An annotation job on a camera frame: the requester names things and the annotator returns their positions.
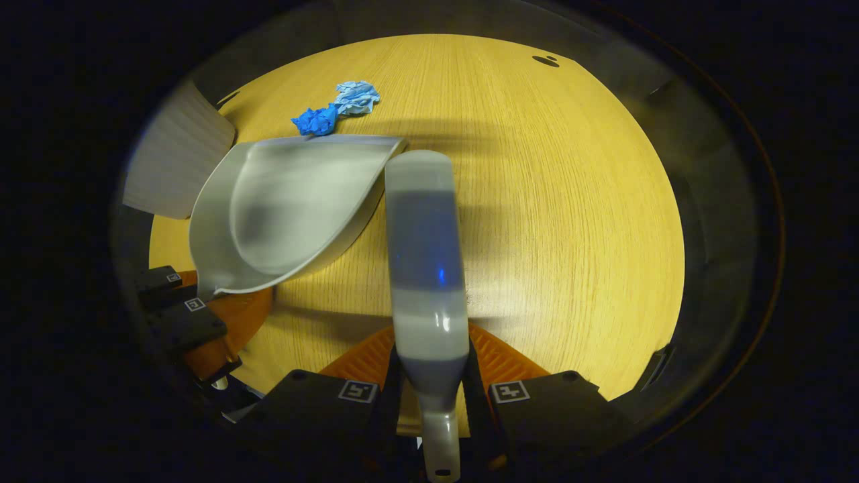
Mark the light blue paper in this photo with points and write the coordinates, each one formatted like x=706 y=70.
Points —
x=356 y=97

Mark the white dustpan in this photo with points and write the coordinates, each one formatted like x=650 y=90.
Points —
x=288 y=201

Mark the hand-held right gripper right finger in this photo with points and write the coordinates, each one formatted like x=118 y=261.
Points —
x=557 y=416

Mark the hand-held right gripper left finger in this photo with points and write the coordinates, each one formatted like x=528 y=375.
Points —
x=309 y=409

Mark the dark blue paper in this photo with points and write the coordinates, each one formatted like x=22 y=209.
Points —
x=315 y=121

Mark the small white broom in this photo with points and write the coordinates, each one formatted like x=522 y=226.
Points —
x=426 y=235

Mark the wooden desktop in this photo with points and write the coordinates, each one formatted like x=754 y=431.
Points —
x=550 y=221

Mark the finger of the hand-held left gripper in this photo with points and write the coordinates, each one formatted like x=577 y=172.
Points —
x=158 y=278
x=188 y=325

